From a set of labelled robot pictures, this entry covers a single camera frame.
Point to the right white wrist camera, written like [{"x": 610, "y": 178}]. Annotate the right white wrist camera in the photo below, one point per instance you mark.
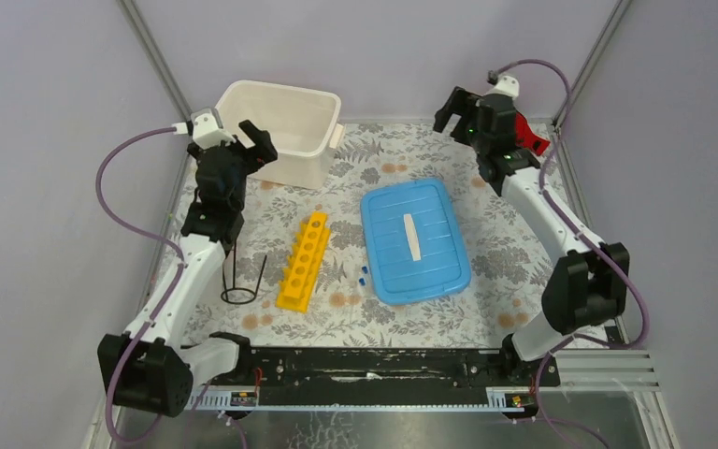
[{"x": 504, "y": 84}]

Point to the white plastic storage bin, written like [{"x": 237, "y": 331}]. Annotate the white plastic storage bin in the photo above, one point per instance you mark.
[{"x": 302, "y": 123}]

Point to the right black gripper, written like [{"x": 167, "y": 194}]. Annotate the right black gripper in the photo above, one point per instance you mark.
[{"x": 459, "y": 102}]

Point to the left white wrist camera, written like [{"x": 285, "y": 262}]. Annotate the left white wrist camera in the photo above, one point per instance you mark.
[{"x": 205, "y": 128}]

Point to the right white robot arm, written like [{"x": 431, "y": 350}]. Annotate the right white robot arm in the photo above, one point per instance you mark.
[{"x": 586, "y": 287}]

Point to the red cloth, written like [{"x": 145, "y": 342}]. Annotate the red cloth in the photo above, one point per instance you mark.
[{"x": 527, "y": 139}]

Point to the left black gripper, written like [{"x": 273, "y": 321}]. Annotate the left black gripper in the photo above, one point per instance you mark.
[{"x": 262, "y": 151}]

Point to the aluminium frame rail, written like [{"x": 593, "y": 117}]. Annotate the aluminium frame rail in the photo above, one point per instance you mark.
[{"x": 598, "y": 370}]

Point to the floral patterned table mat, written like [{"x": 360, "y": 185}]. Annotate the floral patterned table mat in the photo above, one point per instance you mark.
[{"x": 509, "y": 266}]

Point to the blue plastic bin lid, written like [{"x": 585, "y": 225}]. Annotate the blue plastic bin lid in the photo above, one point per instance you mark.
[{"x": 414, "y": 245}]

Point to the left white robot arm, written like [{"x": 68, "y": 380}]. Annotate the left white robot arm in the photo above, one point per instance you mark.
[{"x": 146, "y": 367}]

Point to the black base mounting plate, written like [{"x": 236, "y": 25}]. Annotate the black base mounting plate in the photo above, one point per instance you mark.
[{"x": 421, "y": 378}]

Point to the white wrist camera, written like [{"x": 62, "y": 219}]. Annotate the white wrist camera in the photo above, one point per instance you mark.
[
  {"x": 504, "y": 84},
  {"x": 205, "y": 128}
]

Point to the yellow test tube rack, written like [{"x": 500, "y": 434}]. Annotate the yellow test tube rack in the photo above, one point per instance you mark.
[{"x": 304, "y": 262}]

